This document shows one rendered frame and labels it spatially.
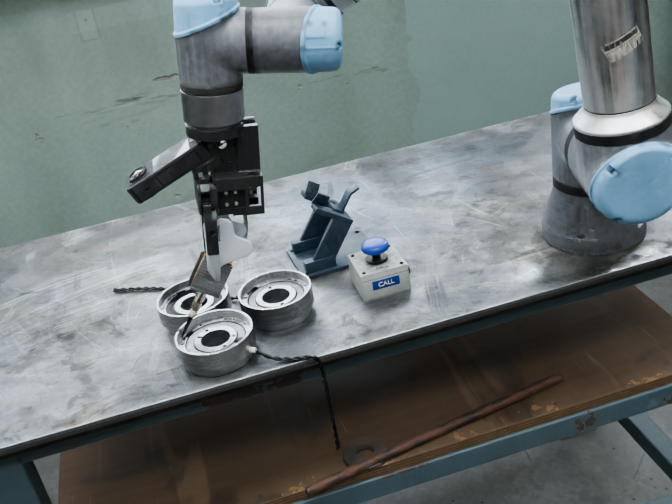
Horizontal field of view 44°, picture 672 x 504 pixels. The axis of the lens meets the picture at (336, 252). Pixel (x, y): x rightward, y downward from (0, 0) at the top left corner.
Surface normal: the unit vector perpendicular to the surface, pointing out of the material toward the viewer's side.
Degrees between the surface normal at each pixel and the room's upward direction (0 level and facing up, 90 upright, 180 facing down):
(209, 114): 90
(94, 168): 90
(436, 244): 0
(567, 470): 0
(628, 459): 0
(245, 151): 91
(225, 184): 91
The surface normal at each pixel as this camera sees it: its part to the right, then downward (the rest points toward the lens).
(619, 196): 0.10, 0.58
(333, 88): 0.26, 0.44
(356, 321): -0.15, -0.86
